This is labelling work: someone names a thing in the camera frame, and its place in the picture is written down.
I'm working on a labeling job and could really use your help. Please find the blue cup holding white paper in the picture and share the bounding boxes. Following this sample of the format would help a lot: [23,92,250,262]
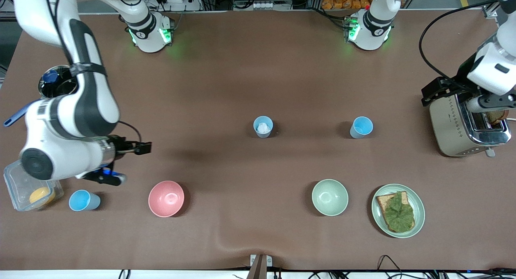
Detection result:
[253,116,274,139]

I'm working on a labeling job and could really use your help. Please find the beige chrome toaster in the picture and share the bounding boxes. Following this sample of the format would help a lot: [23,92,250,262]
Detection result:
[429,92,512,158]

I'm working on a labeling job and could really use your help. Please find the dark toasted bread slice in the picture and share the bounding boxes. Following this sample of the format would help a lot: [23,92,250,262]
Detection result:
[486,110,509,124]

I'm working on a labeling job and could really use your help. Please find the pink bowl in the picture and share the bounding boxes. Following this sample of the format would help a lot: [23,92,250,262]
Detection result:
[148,181,185,218]

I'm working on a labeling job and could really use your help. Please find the yellow round food piece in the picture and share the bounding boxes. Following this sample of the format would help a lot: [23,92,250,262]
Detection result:
[29,186,56,205]

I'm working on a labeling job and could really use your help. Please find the glass lid blue knob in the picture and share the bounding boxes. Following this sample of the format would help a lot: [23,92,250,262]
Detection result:
[39,65,79,99]

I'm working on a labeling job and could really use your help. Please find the clear plastic food container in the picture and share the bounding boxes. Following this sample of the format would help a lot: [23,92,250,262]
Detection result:
[3,160,64,212]

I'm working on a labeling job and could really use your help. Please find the brown table cover cloth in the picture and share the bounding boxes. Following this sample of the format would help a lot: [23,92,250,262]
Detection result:
[0,10,516,271]

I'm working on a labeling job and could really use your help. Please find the pale green plate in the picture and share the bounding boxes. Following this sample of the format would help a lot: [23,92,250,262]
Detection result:
[371,184,426,239]

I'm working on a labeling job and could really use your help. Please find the light brown bread slice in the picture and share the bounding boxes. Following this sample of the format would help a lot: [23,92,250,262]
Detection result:
[376,192,416,233]

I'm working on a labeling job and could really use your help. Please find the green lettuce leaf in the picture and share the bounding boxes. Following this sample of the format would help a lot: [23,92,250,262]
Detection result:
[383,192,415,233]

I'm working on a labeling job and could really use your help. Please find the pale green bowl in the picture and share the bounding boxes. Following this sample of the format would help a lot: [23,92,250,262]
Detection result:
[312,179,349,217]

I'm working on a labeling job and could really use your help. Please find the aluminium frame rail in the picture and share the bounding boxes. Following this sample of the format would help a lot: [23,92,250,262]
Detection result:
[484,1,500,19]

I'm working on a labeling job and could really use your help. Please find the black saucepan blue handle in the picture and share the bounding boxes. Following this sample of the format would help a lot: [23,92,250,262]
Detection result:
[3,65,81,127]

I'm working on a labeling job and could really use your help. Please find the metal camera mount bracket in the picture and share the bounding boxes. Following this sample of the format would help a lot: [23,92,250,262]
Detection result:
[247,254,273,279]

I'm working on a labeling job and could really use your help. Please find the black cable loop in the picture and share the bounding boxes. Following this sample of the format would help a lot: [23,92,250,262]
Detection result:
[377,255,404,279]

